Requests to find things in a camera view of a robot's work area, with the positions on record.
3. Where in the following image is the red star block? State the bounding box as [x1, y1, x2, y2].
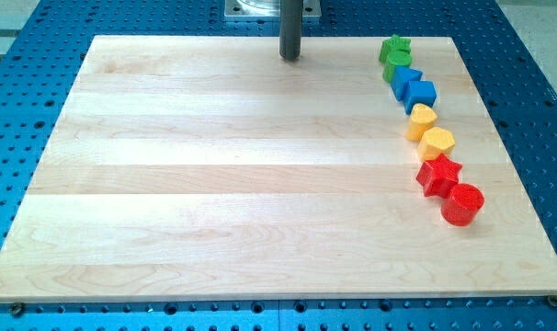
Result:
[416, 154, 462, 199]

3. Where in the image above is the green star block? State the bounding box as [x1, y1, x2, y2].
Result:
[379, 34, 411, 63]

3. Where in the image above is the light wooden board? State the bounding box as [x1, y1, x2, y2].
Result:
[0, 35, 557, 303]

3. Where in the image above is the yellow heart block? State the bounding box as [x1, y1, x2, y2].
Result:
[405, 103, 438, 142]

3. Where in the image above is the blue triangular block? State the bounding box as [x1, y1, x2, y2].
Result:
[391, 66, 423, 101]

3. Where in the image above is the yellow hexagon block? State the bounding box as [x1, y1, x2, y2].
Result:
[417, 127, 456, 161]

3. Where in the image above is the green cylinder block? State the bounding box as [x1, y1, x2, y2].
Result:
[382, 51, 413, 83]

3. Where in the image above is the blue cube block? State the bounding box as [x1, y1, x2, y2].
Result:
[403, 81, 438, 115]

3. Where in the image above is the red cylinder block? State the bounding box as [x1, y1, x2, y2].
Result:
[441, 183, 484, 226]

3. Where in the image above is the blue perforated metal table plate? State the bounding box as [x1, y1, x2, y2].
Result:
[0, 0, 557, 330]

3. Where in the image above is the left front board clamp screw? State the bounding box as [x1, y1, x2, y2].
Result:
[8, 302, 26, 317]

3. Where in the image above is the board clamp screw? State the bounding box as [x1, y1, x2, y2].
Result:
[546, 296, 557, 309]
[8, 302, 26, 317]

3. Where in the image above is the right front board clamp screw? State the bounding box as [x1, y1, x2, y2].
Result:
[546, 296, 557, 309]

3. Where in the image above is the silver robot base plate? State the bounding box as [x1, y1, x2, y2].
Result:
[223, 0, 322, 20]

